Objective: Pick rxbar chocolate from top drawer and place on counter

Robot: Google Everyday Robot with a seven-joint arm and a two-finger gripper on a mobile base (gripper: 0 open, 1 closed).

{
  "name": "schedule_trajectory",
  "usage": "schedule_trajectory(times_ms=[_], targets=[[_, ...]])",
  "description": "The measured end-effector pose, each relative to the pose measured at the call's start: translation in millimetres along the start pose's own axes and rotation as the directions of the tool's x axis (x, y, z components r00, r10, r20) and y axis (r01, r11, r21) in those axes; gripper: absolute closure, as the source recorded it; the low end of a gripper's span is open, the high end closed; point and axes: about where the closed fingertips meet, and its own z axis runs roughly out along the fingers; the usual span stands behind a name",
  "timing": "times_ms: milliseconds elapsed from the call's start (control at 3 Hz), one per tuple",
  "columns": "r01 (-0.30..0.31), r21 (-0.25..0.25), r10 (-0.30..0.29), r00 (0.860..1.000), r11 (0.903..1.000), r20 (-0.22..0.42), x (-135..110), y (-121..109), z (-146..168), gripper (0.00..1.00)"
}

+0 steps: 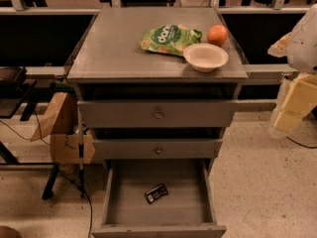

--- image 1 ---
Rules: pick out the orange fruit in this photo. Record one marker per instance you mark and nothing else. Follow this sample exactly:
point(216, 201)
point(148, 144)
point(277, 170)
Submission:
point(217, 35)

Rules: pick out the black rxbar chocolate bar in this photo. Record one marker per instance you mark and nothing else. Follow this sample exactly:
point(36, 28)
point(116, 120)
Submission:
point(156, 193)

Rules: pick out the cardboard box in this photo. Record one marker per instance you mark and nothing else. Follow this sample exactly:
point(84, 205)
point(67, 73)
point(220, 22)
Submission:
point(58, 123)

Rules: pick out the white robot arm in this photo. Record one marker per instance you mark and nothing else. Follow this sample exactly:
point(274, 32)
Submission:
point(300, 45)

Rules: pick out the white bowl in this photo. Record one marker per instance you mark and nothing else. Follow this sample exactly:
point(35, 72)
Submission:
point(205, 57)

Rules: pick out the grey middle drawer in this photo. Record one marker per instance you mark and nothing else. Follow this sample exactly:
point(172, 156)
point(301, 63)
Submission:
point(156, 149)

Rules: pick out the green snack bag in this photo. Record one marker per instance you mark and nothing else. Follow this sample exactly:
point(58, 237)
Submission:
point(170, 40)

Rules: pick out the grey drawer cabinet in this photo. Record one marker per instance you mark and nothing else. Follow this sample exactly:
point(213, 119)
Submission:
point(215, 91)

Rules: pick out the grey top drawer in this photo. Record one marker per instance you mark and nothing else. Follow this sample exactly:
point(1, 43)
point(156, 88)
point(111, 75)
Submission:
point(157, 113)

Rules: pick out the grey open bottom drawer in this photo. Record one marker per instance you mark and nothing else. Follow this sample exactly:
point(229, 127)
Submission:
point(186, 212)

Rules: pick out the yellow foam padded post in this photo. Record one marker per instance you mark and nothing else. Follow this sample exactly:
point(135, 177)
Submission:
point(295, 100)

